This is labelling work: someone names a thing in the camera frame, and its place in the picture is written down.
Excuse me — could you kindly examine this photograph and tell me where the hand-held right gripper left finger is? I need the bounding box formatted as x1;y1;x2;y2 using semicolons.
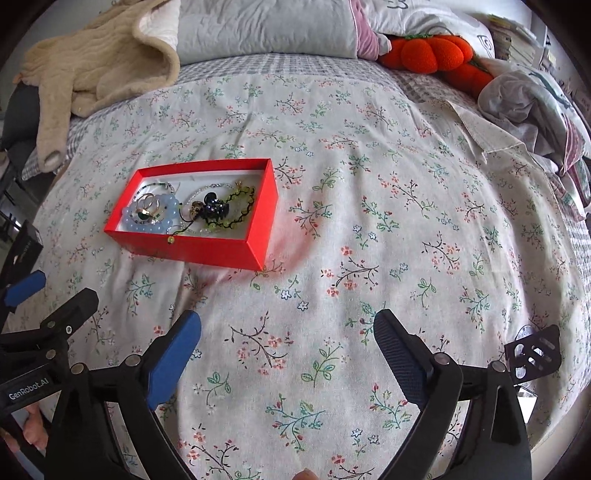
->
44;310;203;480

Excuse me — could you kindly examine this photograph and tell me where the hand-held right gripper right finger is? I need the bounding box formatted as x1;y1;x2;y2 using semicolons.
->
373;309;534;480

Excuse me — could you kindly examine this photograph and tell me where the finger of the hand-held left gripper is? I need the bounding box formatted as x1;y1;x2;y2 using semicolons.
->
0;270;47;308
0;288;100;380

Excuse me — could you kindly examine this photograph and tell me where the red cardboard box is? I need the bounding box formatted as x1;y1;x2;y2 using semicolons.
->
104;158;279;272

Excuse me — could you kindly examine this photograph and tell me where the light blue bead bracelet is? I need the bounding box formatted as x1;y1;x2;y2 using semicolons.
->
121;193;181;234

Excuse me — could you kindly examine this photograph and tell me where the green bead bracelet black cord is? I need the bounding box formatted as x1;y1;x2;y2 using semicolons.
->
167;185;258;245

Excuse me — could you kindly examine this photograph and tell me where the black hair claw clip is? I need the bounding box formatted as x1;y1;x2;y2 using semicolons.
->
202;191;229;219

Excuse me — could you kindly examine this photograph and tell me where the person's left hand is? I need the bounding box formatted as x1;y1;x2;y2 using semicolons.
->
24;403;50;453

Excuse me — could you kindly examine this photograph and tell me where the black box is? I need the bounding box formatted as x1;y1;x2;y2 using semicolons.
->
0;220;45;278

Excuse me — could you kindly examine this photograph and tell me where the floral bedsheet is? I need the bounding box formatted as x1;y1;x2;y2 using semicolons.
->
21;74;588;480

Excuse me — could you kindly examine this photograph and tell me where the dark chair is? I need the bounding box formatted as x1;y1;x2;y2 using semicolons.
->
0;84;43;186

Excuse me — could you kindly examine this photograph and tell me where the beige knit blanket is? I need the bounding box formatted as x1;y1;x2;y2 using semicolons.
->
21;0;182;168

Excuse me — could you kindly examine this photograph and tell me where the beige cloth flap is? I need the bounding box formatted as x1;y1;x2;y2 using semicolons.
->
444;98;528;163

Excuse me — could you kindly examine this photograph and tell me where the striped cloth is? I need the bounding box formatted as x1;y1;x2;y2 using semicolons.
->
553;113;591;220

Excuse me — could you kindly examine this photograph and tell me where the crumpled grey garment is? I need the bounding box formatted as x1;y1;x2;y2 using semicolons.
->
477;62;591;177

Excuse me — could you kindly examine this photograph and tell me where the orange pumpkin plush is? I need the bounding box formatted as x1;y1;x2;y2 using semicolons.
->
379;34;496;96

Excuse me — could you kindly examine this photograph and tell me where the pink cloth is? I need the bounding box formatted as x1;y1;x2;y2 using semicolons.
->
348;0;394;62

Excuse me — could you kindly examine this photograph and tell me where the grey pillow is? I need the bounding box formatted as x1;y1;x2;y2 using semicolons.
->
177;0;360;64

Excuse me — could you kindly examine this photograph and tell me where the stack of books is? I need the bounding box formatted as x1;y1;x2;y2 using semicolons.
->
484;13;557;71

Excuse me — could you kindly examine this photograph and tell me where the white printed pillow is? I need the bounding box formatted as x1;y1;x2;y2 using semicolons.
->
369;0;496;62

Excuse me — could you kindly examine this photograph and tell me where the black perforated bracket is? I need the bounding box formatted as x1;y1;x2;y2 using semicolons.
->
503;324;562;382

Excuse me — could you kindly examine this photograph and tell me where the multicolour seed bead bracelet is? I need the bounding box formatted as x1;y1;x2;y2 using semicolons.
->
130;181;182;205

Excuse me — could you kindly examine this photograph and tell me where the clear bead bracelet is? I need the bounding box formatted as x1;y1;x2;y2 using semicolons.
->
184;181;242;209

